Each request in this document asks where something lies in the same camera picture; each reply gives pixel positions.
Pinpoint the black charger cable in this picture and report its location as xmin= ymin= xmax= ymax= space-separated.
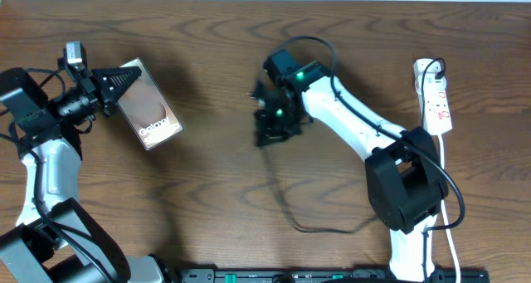
xmin=261 ymin=57 xmax=447 ymax=235

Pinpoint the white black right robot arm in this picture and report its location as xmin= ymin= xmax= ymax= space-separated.
xmin=251 ymin=49 xmax=449 ymax=282

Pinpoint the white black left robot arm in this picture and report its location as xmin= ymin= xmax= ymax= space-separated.
xmin=1 ymin=66 xmax=176 ymax=282

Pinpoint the white charger plug adapter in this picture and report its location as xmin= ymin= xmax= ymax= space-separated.
xmin=420 ymin=69 xmax=447 ymax=90

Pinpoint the white power strip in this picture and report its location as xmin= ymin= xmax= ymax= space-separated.
xmin=413 ymin=58 xmax=453 ymax=136

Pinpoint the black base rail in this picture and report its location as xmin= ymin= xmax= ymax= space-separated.
xmin=178 ymin=266 xmax=490 ymax=283

